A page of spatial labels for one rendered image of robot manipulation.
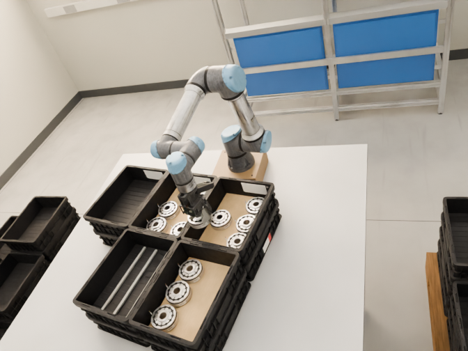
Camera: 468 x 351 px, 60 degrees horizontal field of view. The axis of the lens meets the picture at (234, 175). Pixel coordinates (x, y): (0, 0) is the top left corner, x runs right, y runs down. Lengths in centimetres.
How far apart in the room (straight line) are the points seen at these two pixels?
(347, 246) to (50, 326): 140
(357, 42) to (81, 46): 328
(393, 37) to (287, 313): 230
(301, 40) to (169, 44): 185
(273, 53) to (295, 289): 219
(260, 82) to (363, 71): 85
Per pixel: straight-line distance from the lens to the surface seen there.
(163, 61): 491
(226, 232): 185
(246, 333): 171
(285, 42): 341
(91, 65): 541
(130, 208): 220
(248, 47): 348
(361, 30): 333
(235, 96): 178
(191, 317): 166
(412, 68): 350
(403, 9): 328
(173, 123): 167
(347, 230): 192
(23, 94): 513
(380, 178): 315
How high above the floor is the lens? 218
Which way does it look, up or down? 40 degrees down
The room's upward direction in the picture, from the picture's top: 19 degrees counter-clockwise
